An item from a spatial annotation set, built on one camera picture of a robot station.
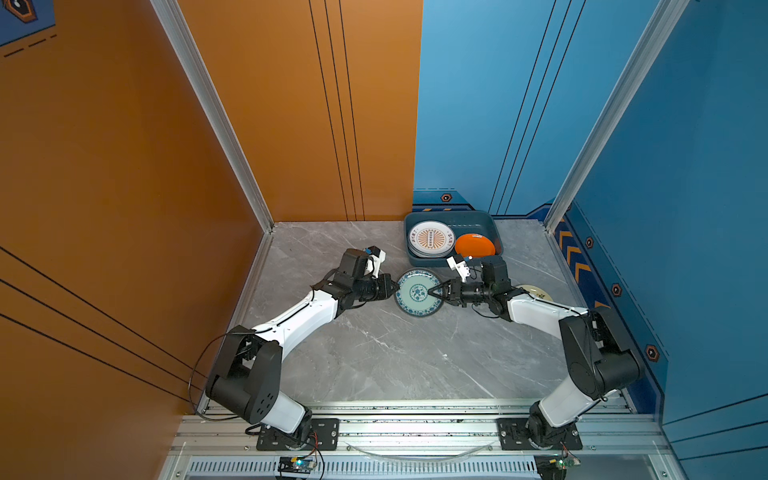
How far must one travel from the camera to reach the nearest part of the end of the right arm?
71 cm

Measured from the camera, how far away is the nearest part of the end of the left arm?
647mm

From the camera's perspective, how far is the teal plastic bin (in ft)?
3.55
